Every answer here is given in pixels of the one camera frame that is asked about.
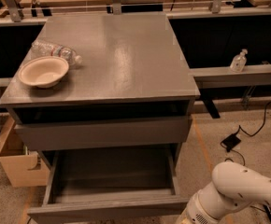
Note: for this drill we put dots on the grey drawer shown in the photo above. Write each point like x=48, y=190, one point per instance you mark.
x=97, y=184
x=105, y=133

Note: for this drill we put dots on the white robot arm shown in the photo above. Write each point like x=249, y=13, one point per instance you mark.
x=232, y=188

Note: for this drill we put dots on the grey top drawer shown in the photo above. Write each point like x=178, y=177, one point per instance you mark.
x=105, y=133

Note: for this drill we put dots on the grey drawer cabinet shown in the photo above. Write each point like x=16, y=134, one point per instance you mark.
x=132, y=68

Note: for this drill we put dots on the white paper bowl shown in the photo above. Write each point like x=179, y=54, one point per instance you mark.
x=43, y=72

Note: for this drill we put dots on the black power adapter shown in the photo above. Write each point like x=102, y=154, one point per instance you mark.
x=230, y=142

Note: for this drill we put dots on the clear plastic water bottle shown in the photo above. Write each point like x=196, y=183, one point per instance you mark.
x=42, y=48

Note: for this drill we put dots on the clear sanitizer pump bottle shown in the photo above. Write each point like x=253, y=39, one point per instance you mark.
x=239, y=61

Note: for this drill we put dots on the cardboard box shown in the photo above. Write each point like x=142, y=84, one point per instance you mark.
x=23, y=168

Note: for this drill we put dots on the grey metal rail shelf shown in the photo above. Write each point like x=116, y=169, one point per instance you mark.
x=224, y=77

